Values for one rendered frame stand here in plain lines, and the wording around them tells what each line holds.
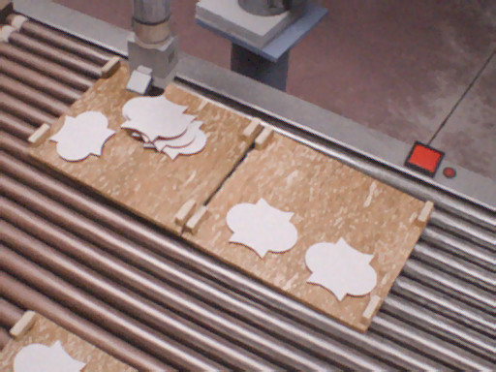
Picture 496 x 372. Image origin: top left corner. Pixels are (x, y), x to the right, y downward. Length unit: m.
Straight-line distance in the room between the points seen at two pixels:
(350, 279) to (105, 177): 0.56
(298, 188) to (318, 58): 1.78
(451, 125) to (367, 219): 1.65
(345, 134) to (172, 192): 0.43
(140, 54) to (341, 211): 0.52
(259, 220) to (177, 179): 0.20
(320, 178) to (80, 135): 0.53
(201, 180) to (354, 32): 2.02
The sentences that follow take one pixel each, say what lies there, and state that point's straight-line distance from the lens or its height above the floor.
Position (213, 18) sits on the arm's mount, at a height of 0.90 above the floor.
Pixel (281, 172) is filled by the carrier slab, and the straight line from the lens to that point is 1.65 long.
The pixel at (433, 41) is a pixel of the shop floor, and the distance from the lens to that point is 3.59.
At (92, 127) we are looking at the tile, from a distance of 1.73.
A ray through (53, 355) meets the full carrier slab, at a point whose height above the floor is 0.95.
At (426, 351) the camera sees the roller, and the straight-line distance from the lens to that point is 1.49.
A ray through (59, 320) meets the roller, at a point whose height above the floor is 0.92.
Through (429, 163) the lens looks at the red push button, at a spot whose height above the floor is 0.93.
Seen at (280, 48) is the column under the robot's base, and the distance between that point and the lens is 2.04.
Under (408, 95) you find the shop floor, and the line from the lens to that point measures 3.28.
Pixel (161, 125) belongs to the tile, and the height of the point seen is 0.98.
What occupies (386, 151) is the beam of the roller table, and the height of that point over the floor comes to 0.92.
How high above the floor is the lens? 2.19
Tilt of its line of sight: 49 degrees down
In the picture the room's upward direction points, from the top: 3 degrees clockwise
